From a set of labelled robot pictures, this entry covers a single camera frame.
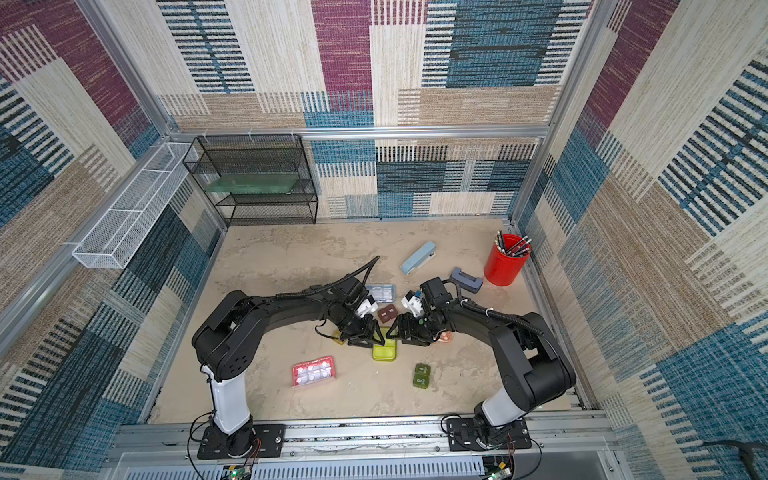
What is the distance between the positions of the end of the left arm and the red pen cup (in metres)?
0.43

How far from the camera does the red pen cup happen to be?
0.93m

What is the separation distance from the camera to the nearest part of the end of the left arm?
808 mm
